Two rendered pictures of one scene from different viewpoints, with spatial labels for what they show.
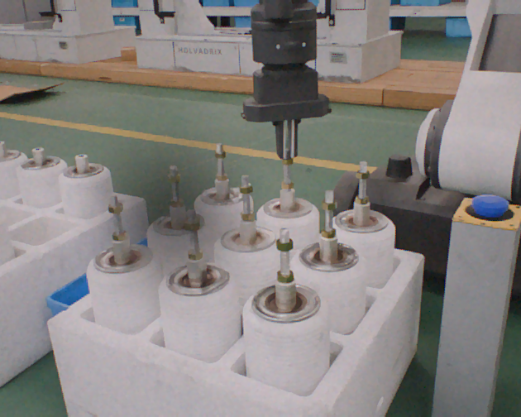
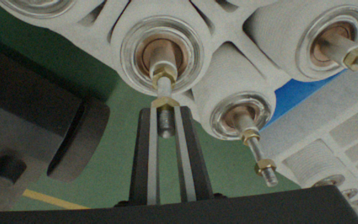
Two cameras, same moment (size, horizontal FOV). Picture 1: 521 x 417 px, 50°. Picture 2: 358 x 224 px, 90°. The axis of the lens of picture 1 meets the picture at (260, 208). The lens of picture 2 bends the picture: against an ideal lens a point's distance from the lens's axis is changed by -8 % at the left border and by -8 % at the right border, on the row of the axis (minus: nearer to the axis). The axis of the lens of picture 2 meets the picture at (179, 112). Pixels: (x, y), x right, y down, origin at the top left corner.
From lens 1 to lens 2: 0.73 m
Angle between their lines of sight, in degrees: 30
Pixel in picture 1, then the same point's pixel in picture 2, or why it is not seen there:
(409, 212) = (4, 107)
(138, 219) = (269, 146)
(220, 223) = (251, 71)
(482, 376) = not seen: outside the picture
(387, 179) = (23, 155)
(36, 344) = not seen: hidden behind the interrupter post
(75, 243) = (339, 108)
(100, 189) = (315, 165)
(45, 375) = not seen: hidden behind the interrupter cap
